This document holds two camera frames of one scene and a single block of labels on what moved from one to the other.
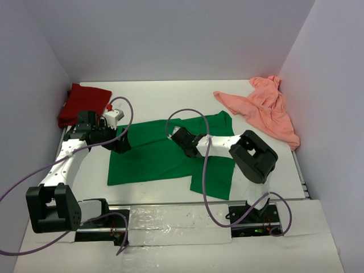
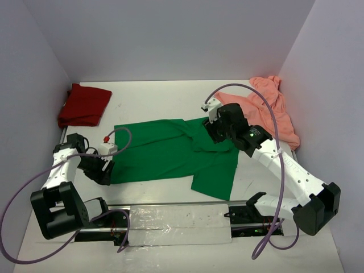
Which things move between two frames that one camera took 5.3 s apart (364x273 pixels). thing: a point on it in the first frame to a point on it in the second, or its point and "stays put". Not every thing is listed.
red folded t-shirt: x=81 y=98 stays put
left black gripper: x=121 y=145 to x=103 y=177
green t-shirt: x=154 y=157 stays put
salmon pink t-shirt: x=265 y=110 stays put
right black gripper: x=190 y=133 to x=211 y=128
